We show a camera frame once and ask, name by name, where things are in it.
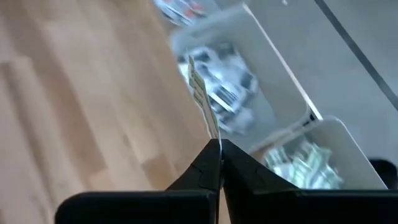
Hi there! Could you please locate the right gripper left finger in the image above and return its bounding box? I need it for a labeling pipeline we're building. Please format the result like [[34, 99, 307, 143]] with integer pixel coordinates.
[[166, 139, 223, 224]]

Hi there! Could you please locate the light grey plastic bin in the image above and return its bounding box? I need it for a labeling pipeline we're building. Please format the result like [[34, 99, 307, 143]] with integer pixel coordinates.
[[169, 4, 323, 154], [151, 0, 224, 28], [248, 116, 389, 190]]

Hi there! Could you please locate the white red-label ointment packet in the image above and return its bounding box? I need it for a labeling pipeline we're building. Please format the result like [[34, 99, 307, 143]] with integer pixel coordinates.
[[155, 0, 208, 26]]

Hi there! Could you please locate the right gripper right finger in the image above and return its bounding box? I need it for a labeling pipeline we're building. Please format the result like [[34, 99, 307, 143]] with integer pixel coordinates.
[[221, 139, 299, 224]]

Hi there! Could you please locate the black rounded clamp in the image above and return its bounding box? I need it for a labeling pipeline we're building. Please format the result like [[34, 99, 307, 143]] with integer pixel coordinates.
[[369, 158, 398, 190]]

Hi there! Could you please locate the white dark-label wipe packet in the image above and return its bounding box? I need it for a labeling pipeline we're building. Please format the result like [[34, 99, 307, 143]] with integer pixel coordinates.
[[211, 83, 259, 114], [183, 46, 218, 68]]

